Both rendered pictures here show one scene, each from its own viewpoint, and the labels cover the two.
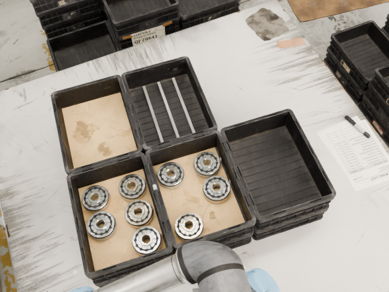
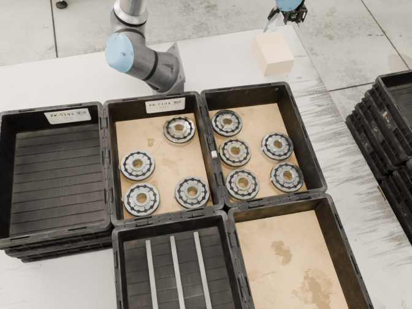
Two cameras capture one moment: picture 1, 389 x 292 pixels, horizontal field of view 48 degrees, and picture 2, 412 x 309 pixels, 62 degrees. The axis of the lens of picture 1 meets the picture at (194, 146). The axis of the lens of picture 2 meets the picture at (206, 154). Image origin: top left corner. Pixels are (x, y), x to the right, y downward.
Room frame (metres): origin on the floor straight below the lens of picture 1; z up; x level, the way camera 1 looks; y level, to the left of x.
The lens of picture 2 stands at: (1.15, 0.09, 1.81)
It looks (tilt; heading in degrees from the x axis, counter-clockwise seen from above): 62 degrees down; 175
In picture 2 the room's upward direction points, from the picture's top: 9 degrees clockwise
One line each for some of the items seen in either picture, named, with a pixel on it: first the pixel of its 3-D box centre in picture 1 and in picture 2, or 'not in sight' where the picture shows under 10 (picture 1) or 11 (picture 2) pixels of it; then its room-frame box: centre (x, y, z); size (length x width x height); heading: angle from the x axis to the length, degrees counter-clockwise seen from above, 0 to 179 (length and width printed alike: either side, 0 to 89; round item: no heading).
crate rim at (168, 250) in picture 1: (117, 211); (259, 139); (0.61, 0.29, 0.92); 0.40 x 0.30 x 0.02; 14
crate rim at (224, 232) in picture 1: (198, 186); (160, 152); (0.68, 0.00, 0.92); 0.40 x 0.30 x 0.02; 14
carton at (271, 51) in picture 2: not in sight; (271, 53); (0.07, 0.40, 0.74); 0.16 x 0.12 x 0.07; 18
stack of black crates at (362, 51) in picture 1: (364, 62); not in sight; (1.73, -1.08, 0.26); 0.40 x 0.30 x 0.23; 18
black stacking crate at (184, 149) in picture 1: (198, 192); (160, 160); (0.68, 0.00, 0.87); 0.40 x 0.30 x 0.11; 14
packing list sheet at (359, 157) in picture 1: (359, 152); not in sight; (0.88, -0.70, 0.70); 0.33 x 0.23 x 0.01; 18
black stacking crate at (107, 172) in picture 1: (120, 216); (255, 147); (0.61, 0.29, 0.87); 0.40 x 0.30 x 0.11; 14
